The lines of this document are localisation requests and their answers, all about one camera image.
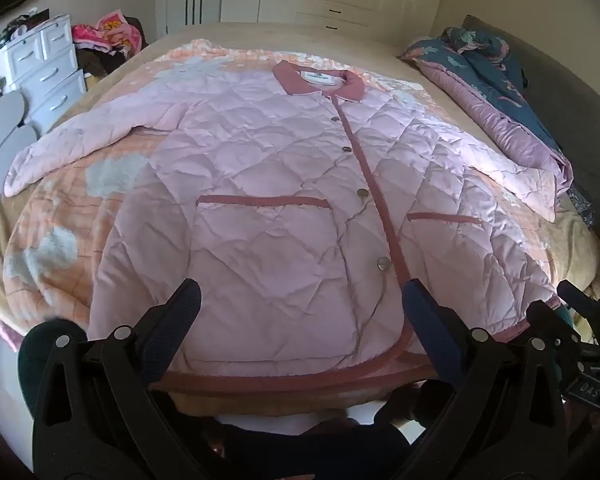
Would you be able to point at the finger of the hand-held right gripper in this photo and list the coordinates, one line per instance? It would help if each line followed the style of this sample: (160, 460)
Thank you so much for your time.
(550, 325)
(582, 302)

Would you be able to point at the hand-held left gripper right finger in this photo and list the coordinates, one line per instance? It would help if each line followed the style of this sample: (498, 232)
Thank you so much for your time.
(422, 315)

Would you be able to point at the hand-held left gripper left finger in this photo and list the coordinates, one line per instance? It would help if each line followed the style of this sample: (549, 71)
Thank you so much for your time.
(182, 305)

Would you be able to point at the pink quilted jacket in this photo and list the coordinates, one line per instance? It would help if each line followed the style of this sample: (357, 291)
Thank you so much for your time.
(260, 200)

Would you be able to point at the dark clothes pile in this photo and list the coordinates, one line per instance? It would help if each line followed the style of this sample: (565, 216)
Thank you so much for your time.
(97, 62)

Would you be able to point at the dark patterned cloth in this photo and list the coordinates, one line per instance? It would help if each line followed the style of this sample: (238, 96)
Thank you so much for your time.
(582, 207)

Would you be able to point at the orange checked cloud blanket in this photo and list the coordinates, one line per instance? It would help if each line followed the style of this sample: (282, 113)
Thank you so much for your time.
(60, 195)

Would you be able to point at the grey headboard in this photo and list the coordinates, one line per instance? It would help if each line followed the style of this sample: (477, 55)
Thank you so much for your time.
(585, 125)

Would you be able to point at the teal floral quilt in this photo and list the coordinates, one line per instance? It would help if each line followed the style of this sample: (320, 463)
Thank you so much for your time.
(480, 75)

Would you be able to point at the white drawer cabinet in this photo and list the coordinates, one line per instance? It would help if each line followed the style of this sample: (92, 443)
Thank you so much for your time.
(50, 70)

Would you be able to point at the pink cartoon blanket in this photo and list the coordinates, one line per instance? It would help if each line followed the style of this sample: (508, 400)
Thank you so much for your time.
(112, 32)

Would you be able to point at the dark small box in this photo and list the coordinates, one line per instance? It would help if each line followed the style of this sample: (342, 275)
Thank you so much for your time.
(41, 14)

